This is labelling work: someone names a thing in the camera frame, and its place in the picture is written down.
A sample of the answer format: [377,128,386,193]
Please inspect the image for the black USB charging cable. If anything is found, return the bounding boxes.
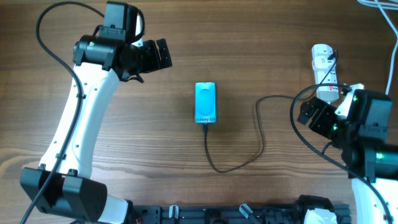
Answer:
[202,49,340,174]

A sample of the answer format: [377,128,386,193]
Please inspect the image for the white USB charger adapter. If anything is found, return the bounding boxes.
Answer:
[312,54,336,71]

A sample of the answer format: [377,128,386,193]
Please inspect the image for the white power strip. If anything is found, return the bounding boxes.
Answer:
[312,44,339,104]

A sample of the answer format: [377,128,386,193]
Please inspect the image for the white cables at corner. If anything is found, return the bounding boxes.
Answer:
[356,0,398,11]

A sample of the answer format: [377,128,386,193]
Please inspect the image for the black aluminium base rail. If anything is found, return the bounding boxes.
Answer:
[74,203,352,224]

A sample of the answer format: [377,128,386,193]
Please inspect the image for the blue Galaxy smartphone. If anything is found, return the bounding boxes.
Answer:
[194,82,217,124]

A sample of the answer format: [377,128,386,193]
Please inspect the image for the white power strip cord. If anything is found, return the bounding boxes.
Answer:
[384,0,398,96]

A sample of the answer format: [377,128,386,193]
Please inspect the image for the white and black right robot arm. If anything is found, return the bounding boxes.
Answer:
[297,88,397,223]

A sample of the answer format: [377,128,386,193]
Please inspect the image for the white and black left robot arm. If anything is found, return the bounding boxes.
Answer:
[20,1,172,223]

